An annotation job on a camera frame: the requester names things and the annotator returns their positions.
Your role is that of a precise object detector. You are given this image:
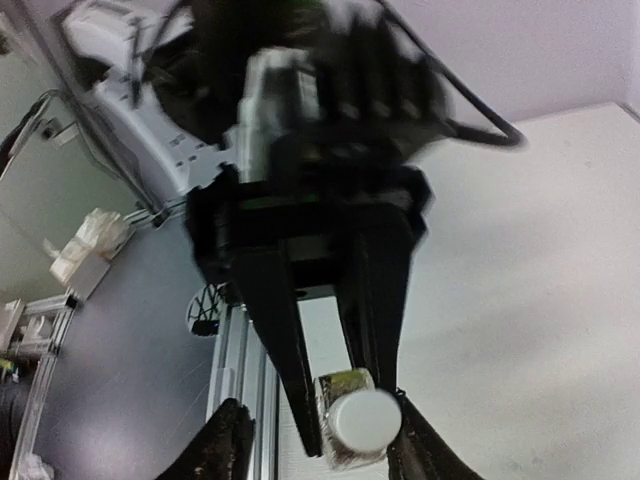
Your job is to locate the small nail polish bottle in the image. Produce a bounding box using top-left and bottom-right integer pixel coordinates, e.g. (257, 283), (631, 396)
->
(315, 369), (397, 471)

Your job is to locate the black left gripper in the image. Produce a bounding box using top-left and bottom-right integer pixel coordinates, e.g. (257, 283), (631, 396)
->
(185, 165), (431, 457)

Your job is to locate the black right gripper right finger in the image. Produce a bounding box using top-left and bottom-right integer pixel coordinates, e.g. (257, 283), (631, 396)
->
(387, 389), (482, 480)

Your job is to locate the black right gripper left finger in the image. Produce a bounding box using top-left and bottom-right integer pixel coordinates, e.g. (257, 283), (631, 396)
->
(157, 398), (255, 480)

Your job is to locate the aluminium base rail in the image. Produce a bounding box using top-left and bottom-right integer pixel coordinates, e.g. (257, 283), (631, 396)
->
(203, 287), (310, 479)

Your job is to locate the white tissue box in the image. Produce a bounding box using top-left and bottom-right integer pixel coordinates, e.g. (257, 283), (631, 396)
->
(43, 239), (110, 301)

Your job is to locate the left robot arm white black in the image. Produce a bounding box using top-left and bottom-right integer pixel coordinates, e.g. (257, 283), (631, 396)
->
(61, 1), (449, 457)

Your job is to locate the aluminium frame profile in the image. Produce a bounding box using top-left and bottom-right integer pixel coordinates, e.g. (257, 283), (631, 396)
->
(1, 292), (79, 479)

